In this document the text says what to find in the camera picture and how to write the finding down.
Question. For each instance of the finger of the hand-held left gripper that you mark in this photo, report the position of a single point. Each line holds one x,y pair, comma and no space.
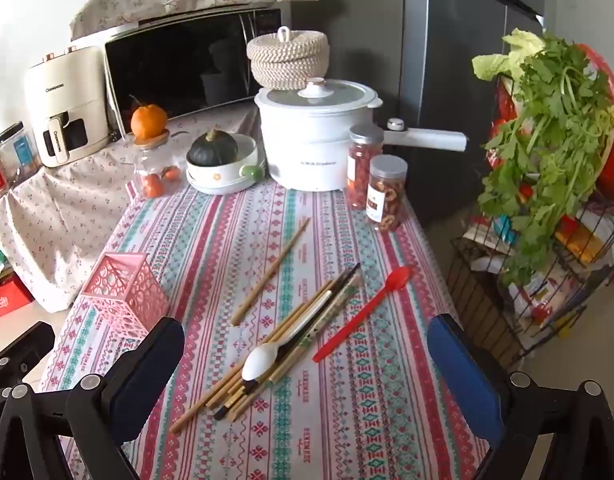
22,340

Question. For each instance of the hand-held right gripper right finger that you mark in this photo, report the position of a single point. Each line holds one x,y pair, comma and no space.
467,375

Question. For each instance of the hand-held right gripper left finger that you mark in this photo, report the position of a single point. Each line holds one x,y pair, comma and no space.
147,375

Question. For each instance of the pile of wooden chopsticks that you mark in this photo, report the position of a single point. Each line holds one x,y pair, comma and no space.
207,405

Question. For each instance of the pink utensil holder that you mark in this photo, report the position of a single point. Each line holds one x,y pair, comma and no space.
122,290

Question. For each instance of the white spoon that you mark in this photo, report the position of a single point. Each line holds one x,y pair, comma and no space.
259,362

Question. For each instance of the red plastic spoon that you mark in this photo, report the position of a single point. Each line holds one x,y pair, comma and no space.
357,317

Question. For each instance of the plain bamboo chopstick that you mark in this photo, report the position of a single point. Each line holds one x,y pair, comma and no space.
272,269
268,280

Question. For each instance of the red box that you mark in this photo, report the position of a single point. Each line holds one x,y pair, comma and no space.
7,300

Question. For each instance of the pile of snack packets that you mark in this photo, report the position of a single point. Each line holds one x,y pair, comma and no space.
537,290

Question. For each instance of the small floral print cloth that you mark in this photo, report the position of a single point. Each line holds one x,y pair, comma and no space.
52,210

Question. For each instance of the patterned striped tablecloth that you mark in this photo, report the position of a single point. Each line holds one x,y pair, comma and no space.
337,410

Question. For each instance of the black chopstick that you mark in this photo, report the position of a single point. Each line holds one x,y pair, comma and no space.
337,287
344,280

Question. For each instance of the jar with blue label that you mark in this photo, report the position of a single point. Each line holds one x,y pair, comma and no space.
22,152

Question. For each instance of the small orange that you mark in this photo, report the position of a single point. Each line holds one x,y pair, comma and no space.
153,186
172,173

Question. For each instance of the jar of dried snack rings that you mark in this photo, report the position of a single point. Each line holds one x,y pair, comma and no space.
384,195

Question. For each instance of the glass jar with wooden lid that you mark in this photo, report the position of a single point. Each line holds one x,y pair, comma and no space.
152,162

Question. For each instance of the jar of red berries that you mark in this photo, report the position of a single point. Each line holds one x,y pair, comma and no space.
359,170

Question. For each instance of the dark green pumpkin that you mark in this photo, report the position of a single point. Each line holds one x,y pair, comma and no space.
212,150

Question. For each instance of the large orange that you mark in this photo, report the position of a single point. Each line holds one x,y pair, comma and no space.
148,121

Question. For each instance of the bunch of green celery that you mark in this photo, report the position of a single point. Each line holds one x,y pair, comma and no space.
547,135

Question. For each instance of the cream air fryer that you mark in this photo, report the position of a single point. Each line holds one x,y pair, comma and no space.
72,90

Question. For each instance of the white electric pot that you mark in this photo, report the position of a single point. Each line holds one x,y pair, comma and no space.
307,140

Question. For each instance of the silver microwave oven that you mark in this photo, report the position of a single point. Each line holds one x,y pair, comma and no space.
187,70

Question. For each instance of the white pot lid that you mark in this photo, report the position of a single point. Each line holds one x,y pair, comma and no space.
337,92

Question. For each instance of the grey refrigerator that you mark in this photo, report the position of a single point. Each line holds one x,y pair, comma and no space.
437,60

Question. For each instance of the woven basket with lid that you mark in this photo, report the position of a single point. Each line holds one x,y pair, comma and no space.
287,65

